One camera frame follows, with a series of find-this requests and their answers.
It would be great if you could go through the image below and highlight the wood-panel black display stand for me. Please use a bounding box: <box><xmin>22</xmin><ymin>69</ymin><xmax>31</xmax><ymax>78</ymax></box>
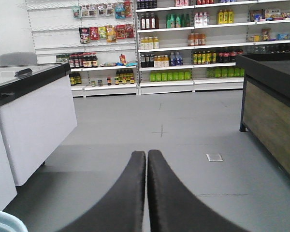
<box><xmin>236</xmin><ymin>53</ymin><xmax>290</xmax><ymax>180</ymax></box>

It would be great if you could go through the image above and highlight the far white chest freezer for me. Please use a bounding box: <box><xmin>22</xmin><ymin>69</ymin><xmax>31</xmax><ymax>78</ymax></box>
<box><xmin>0</xmin><ymin>62</ymin><xmax>77</xmax><ymax>186</ymax></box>

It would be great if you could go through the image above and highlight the steel floor socket cover far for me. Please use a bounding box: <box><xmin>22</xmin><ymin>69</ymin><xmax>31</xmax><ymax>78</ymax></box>
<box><xmin>206</xmin><ymin>153</ymin><xmax>223</xmax><ymax>162</ymax></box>

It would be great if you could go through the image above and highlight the white supermarket shelving unit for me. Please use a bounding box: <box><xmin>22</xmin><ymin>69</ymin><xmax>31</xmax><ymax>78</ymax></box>
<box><xmin>22</xmin><ymin>0</ymin><xmax>290</xmax><ymax>98</ymax></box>

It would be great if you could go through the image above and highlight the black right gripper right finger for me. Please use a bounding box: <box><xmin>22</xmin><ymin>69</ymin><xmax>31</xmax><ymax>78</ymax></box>
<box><xmin>147</xmin><ymin>149</ymin><xmax>245</xmax><ymax>232</ymax></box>

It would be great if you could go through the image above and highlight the grey office chair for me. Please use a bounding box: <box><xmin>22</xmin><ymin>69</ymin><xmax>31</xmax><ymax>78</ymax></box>
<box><xmin>0</xmin><ymin>52</ymin><xmax>38</xmax><ymax>66</ymax></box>

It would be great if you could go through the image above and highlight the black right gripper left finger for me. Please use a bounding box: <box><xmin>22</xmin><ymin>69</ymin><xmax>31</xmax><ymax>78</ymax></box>
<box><xmin>60</xmin><ymin>151</ymin><xmax>146</xmax><ymax>232</ymax></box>

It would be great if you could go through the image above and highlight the light blue plastic basket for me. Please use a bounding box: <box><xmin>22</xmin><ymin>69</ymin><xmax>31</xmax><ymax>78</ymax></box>
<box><xmin>0</xmin><ymin>211</ymin><xmax>28</xmax><ymax>232</ymax></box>

